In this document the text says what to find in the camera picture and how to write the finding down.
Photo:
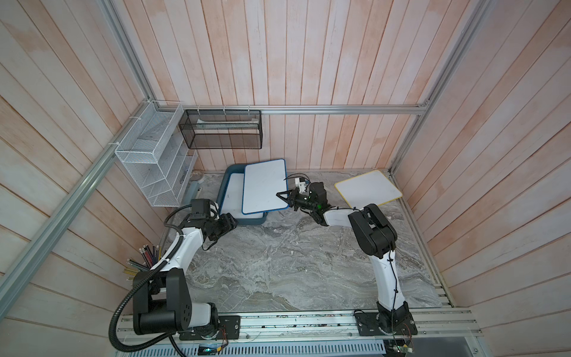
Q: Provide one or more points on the blue-framed whiteboard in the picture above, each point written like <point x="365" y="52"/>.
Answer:
<point x="233" y="197"/>
<point x="262" y="182"/>

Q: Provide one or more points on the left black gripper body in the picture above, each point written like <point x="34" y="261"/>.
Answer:
<point x="218" y="226"/>

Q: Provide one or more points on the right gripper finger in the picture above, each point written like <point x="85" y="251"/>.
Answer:
<point x="288" y="194"/>
<point x="289" y="200"/>

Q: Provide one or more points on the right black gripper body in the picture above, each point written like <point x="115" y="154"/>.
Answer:
<point x="302" y="202"/>

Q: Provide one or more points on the teal plastic storage box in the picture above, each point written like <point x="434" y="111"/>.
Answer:
<point x="236" y="168"/>

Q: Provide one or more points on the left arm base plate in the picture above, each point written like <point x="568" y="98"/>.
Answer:
<point x="218" y="328"/>

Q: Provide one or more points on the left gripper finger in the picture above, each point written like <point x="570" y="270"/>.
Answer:
<point x="229" y="221"/>
<point x="216" y="235"/>

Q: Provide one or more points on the aluminium mounting rail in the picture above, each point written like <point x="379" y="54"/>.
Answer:
<point x="443" y="331"/>

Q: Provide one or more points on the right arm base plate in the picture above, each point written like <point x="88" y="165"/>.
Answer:
<point x="384" y="322"/>

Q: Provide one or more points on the black mesh basket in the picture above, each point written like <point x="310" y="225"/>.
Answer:
<point x="222" y="129"/>

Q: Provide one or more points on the pencil cup with pencils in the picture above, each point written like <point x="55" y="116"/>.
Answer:
<point x="148" y="256"/>

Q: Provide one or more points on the white wire mesh shelf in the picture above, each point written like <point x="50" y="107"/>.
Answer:
<point x="155" y="154"/>

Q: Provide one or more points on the far right yellow-framed whiteboard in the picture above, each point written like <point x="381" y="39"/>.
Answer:
<point x="368" y="188"/>

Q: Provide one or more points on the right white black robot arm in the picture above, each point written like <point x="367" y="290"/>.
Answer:
<point x="375" y="236"/>

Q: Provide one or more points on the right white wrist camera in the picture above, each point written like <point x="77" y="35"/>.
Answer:
<point x="302" y="184"/>

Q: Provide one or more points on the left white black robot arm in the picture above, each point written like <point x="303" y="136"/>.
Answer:
<point x="163" y="303"/>

